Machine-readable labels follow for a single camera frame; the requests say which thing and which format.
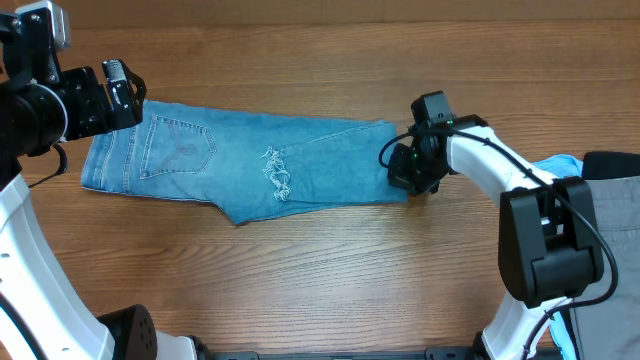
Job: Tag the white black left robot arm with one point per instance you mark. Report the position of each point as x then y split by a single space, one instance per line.
42 316

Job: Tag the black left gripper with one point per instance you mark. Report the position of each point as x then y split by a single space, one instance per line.
103 116

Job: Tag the light blue shirt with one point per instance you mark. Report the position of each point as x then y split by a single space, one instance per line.
562 166

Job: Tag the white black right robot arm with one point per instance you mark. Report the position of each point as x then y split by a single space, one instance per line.
549 248

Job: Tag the black garment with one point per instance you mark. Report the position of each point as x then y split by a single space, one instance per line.
605 165

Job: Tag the light blue denim jeans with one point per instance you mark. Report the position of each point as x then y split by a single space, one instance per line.
252 166

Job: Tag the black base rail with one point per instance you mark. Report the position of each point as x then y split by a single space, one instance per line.
350 355

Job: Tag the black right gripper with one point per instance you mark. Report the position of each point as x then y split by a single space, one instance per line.
400 172

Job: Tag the brown cardboard back panel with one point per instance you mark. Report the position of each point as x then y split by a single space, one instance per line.
94 14

